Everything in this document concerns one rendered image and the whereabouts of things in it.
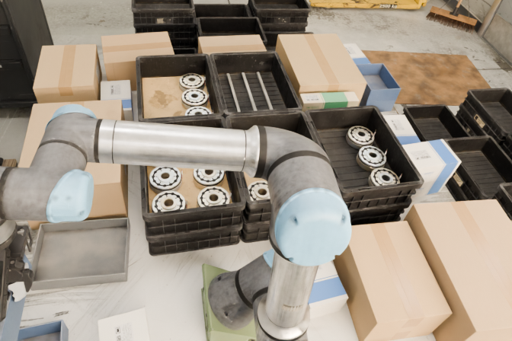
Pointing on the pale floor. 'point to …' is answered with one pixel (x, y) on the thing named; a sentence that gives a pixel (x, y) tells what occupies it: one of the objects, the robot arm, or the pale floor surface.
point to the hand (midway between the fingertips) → (13, 300)
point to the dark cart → (20, 32)
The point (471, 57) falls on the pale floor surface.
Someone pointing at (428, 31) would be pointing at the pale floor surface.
